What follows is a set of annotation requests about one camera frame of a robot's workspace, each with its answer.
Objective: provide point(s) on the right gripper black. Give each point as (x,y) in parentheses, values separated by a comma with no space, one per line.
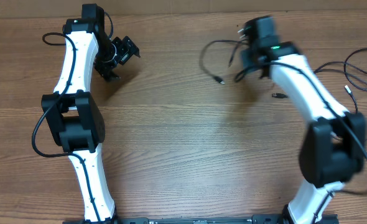
(245,61)

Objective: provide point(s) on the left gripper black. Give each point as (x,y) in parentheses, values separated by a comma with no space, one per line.
(127,48)

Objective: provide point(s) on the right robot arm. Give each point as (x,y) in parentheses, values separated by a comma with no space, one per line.
(333,150)

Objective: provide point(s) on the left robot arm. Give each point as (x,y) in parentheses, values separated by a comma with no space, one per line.
(74,119)

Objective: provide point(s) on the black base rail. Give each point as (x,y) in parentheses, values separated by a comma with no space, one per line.
(199,220)

